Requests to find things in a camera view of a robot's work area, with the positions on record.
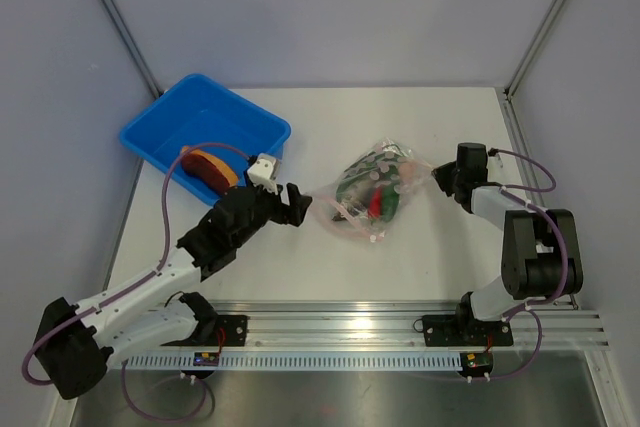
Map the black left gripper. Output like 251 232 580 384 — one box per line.
232 170 311 249

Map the clear zip top bag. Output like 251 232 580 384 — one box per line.
310 137 435 243

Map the orange red fake papaya slice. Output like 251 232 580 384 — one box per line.
180 146 240 196

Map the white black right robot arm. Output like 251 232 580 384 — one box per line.
433 142 584 343

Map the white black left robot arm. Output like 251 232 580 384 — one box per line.
31 183 312 400

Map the grey fake fish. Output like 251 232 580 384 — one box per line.
330 192 369 226

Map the red fake pepper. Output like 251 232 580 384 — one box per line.
367 187 383 220

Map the green fake cucumber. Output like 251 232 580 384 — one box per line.
335 143 406 223

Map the blue plastic bin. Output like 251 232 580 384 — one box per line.
120 74 291 172

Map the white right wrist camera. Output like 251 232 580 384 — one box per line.
487 153 505 180

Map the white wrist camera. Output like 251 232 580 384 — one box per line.
246 153 281 194
487 153 505 180

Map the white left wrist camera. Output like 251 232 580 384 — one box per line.
246 153 281 194

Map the aluminium mounting rail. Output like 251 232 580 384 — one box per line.
214 301 609 352

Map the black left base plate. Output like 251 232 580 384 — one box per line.
187 314 249 347

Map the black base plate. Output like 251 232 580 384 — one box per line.
421 315 514 347
187 314 249 347

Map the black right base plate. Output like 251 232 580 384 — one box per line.
421 315 514 347

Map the aluminium frame post left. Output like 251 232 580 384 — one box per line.
99 0 164 99

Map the aluminium frame post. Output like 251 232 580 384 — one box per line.
503 0 569 103
99 0 164 99

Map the slotted white cable duct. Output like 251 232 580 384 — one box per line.
127 350 462 372

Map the aluminium frame post right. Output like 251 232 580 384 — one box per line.
503 0 569 103

